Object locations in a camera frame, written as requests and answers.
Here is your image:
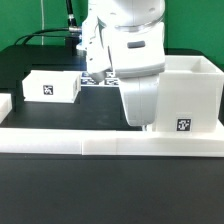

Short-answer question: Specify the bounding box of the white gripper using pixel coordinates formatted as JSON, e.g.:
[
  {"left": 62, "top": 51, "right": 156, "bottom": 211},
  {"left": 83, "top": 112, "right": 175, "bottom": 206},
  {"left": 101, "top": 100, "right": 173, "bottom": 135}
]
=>
[{"left": 119, "top": 74, "right": 161, "bottom": 128}]

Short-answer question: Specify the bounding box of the white drawer cabinet box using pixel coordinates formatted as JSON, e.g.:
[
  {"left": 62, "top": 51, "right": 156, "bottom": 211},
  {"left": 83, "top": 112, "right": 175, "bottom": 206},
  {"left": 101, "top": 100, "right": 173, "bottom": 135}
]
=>
[{"left": 147, "top": 55, "right": 224, "bottom": 133}]

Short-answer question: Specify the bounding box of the white drawer one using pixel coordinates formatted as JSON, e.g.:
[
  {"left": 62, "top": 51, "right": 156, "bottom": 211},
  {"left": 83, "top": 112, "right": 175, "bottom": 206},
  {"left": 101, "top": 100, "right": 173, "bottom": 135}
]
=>
[{"left": 22, "top": 70, "right": 82, "bottom": 103}]

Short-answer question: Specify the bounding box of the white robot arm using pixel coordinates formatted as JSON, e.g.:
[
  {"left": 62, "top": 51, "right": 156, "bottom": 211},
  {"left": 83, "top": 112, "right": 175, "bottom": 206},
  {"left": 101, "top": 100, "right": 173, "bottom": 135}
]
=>
[{"left": 82, "top": 0, "right": 165, "bottom": 126}]

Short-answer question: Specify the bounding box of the fiducial marker sheet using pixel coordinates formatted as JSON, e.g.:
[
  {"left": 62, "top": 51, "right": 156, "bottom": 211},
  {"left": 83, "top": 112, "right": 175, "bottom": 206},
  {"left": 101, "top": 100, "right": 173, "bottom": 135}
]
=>
[{"left": 81, "top": 71, "right": 118, "bottom": 87}]

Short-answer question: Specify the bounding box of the black cable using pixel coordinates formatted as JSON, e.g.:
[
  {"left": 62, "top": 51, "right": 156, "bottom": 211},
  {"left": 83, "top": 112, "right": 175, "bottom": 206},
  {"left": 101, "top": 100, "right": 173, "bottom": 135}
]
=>
[{"left": 13, "top": 0, "right": 83, "bottom": 46}]

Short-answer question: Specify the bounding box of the white foam border frame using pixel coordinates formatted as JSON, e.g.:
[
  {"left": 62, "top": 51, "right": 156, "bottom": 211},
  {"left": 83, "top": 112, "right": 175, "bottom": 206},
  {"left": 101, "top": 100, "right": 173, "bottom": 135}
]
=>
[{"left": 0, "top": 93, "right": 224, "bottom": 157}]

